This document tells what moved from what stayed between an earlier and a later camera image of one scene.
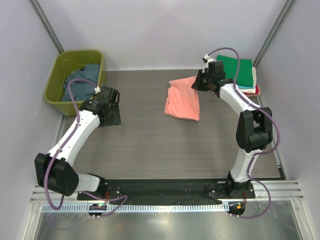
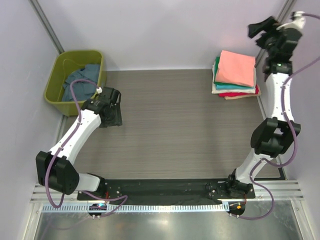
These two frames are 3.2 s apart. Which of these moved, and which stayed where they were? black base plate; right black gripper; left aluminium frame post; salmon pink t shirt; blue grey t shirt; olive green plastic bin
Moved: right black gripper; salmon pink t shirt
Stayed: black base plate; left aluminium frame post; olive green plastic bin; blue grey t shirt
